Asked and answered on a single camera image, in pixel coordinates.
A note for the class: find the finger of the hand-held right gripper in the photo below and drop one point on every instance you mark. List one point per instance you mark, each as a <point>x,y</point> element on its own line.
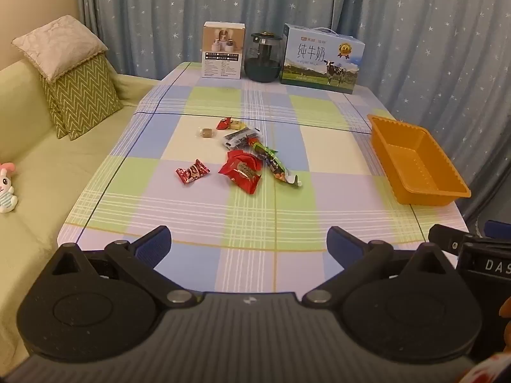
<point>445,237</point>
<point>499,228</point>

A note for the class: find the long silver-ended candy packet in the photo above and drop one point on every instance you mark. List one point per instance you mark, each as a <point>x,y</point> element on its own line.
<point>277,169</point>

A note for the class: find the yellow candy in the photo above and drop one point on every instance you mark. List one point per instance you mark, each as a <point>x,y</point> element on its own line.
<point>238,125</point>

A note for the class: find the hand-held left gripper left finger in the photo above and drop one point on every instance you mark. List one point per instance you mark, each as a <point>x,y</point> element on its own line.
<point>153,244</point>

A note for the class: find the black snack packet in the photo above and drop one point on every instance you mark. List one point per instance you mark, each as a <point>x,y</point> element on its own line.
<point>239,139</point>

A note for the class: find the beige quilted pillow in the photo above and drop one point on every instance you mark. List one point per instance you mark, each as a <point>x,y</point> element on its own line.
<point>60,46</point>

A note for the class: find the large red snack packet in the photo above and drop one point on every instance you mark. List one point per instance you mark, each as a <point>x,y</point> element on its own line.
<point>239,169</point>

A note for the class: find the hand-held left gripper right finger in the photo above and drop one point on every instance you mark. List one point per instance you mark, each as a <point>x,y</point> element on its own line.
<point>343,244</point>

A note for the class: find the person's right hand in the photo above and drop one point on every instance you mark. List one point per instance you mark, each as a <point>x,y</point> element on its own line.
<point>506,323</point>

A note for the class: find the white product box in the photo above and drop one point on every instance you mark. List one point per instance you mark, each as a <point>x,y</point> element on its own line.
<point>222,54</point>

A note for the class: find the small red snack packet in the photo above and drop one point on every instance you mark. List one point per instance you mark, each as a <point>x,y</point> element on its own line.
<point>192,171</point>

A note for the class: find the orange plastic tray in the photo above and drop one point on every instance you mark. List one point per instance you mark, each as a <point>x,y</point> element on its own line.
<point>415,167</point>

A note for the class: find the small brown candy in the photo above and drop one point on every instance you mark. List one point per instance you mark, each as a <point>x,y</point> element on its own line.
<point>205,132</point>

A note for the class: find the blue milk carton box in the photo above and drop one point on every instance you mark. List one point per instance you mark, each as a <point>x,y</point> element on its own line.
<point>319,60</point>

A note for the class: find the pink white plush toy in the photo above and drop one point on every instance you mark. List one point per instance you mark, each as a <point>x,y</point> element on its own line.
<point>6,189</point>

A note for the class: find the red white patterned clothing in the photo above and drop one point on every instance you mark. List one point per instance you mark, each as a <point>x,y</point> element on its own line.
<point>487,369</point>

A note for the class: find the green chevron pillow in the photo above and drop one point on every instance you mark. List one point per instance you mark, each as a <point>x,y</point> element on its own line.
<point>88,95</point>
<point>54,107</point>

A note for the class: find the red candy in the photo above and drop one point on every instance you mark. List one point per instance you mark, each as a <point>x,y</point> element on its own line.
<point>222,123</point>

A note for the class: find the light green sofa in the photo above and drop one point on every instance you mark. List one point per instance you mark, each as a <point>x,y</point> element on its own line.
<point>52,159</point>

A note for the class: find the green twisted candy packet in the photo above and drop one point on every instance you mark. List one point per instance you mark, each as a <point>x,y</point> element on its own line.
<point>261,149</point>

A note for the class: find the dark green glass jar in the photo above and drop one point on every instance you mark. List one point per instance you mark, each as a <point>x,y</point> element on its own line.
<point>261,62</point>

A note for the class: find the blue star curtain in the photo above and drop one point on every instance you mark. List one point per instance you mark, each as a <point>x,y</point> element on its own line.
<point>167,4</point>

